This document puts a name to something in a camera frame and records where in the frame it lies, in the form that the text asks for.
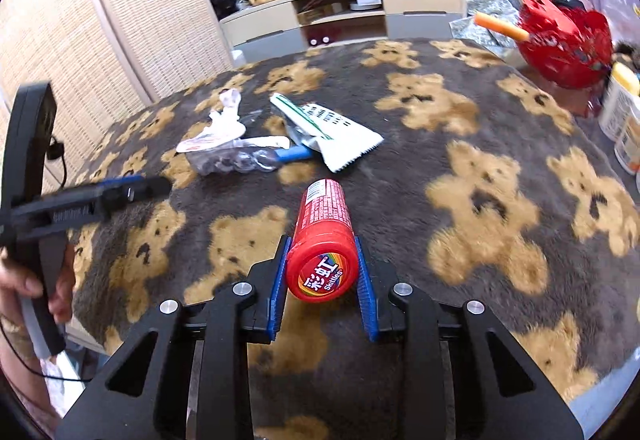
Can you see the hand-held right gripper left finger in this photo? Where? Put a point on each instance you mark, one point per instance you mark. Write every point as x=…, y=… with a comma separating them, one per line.
x=277, y=295

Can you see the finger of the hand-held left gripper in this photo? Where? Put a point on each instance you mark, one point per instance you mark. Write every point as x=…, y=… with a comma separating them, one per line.
x=135, y=192

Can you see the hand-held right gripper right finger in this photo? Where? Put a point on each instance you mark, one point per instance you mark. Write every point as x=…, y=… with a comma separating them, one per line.
x=365, y=300

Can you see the red candy bottle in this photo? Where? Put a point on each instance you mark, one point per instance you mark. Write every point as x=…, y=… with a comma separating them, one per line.
x=320, y=240

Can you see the person's left forearm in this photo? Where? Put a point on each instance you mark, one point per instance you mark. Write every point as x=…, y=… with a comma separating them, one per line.
x=22, y=370

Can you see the person's left hand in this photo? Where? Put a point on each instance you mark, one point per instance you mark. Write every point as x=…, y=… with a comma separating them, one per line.
x=17, y=285

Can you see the white plastic wrapper red label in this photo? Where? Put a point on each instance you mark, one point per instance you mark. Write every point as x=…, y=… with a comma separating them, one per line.
x=220, y=127

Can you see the bear print blanket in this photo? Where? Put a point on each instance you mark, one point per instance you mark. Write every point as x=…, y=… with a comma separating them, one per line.
x=450, y=220

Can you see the white green wrapper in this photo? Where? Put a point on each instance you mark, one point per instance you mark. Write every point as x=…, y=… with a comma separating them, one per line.
x=345, y=139

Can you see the woven folding screen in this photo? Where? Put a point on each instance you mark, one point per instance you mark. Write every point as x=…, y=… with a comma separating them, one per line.
x=125, y=19

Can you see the pale floral cloth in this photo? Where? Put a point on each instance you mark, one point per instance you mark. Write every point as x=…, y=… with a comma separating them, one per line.
x=487, y=22

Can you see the beige grey television cabinet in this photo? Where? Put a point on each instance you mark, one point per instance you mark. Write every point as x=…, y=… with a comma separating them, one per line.
x=425, y=2

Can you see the orange stick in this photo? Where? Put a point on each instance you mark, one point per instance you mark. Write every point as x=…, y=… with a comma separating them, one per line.
x=500, y=25

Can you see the small white bottle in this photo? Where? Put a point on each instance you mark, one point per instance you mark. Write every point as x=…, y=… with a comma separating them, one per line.
x=630, y=139

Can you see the white bottle yellow cap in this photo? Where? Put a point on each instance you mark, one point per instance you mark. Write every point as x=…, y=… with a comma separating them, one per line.
x=617, y=99

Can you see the red basket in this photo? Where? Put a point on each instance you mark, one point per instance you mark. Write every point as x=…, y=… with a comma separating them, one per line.
x=565, y=44

